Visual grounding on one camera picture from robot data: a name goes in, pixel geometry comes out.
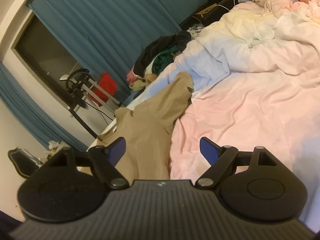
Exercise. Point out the black framed mirror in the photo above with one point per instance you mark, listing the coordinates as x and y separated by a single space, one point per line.
24 163

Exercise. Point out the yellow green cloth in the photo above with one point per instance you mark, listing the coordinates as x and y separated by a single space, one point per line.
140 84

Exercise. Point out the red plastic basket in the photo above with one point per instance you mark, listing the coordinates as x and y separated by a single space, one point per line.
107 84

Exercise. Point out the pastel pink blue duvet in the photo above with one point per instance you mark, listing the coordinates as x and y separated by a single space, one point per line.
270 97

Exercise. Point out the dark window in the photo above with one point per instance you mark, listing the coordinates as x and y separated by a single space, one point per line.
48 59

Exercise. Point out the large teal curtain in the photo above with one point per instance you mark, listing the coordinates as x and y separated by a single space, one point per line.
109 35

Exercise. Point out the dark green garment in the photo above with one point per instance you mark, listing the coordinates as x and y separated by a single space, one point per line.
164 58

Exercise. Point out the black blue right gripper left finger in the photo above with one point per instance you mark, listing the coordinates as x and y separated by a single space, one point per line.
72 185

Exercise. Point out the pink garment on pile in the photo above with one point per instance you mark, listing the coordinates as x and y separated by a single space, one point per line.
131 77

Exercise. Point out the brown cardboard box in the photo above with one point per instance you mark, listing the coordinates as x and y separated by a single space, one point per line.
206 10

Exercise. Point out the exercise bike with black handlebar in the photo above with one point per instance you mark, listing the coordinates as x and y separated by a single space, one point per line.
86 93

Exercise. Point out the tan khaki garment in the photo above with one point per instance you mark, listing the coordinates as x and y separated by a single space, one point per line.
147 130

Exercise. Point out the black armchair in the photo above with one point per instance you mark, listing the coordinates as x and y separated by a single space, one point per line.
223 7

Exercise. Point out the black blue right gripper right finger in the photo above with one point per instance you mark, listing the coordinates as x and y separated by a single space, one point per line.
253 185

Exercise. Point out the left teal curtain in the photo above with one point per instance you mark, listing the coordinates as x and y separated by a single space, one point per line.
32 116

